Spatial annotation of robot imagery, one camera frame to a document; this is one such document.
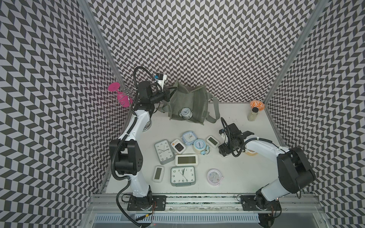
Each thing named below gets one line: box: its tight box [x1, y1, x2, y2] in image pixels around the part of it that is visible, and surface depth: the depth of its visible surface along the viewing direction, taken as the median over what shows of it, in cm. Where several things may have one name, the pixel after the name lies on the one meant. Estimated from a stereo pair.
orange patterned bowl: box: [249, 100, 265, 112], surface depth 114 cm
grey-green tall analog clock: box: [154, 139, 175, 165], surface depth 91 cm
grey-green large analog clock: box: [170, 165, 196, 188], surface depth 81 cm
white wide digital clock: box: [174, 153, 199, 167], surface depth 86 cm
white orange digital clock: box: [170, 138, 186, 155], surface depth 93 cm
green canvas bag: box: [156, 78, 221, 126], surface depth 86 cm
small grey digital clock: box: [152, 165, 165, 183], surface depth 82 cm
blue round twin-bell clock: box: [193, 138, 211, 156], surface depth 91 cm
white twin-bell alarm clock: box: [178, 106, 193, 120], surface depth 107 cm
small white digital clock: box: [206, 135, 220, 149], surface depth 96 cm
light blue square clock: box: [181, 130, 198, 146], surface depth 96 cm
